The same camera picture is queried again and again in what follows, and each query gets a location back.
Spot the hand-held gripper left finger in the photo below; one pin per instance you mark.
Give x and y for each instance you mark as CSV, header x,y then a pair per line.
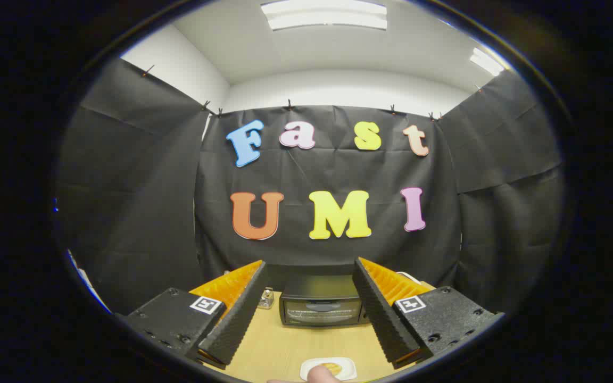
x,y
237,316

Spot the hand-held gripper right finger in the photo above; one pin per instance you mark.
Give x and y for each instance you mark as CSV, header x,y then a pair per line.
x,y
383,316

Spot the black toaster oven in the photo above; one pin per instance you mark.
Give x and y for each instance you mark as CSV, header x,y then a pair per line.
x,y
320,303

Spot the round bread roll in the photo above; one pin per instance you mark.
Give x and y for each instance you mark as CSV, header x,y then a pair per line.
x,y
333,368

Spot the small glass jar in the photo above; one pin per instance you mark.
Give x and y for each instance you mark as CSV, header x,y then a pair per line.
x,y
265,299

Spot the white rectangular plate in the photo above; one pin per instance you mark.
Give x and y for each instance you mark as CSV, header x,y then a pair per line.
x,y
346,367

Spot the black backdrop cloth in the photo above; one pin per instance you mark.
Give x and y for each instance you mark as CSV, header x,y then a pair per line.
x,y
333,175

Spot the small ceiling light panel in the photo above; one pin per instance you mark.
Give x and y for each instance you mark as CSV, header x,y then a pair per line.
x,y
486,61

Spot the large ceiling light panel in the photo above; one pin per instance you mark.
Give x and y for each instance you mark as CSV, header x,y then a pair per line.
x,y
323,14

